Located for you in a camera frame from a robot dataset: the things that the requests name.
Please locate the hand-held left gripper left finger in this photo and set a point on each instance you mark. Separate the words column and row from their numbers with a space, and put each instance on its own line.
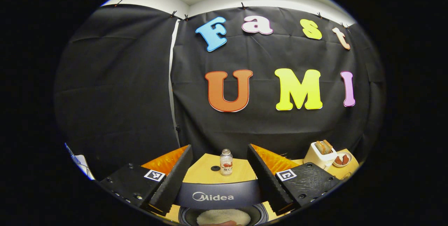
column 173, row 180

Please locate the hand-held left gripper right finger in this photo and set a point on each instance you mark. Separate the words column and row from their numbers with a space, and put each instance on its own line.
column 264, row 178

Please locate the silver black rice cooker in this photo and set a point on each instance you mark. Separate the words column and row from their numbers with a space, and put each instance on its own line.
column 245, row 192

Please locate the white rice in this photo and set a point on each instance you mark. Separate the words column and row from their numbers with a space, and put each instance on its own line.
column 224, row 216

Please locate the small red label bottle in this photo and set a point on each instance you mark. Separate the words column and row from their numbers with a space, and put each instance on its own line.
column 226, row 164

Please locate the white toaster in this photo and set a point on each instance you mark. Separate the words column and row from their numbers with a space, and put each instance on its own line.
column 316, row 159

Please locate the toasted bread slice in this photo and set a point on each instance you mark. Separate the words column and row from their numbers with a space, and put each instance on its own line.
column 328, row 145
column 320, row 148

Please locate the brown meat piece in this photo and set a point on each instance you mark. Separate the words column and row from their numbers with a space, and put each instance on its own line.
column 345, row 159
column 338, row 160

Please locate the round white plate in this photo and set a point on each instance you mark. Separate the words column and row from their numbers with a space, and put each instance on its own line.
column 346, row 165

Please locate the white papers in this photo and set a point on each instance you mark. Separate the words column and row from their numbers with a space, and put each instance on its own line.
column 82, row 166

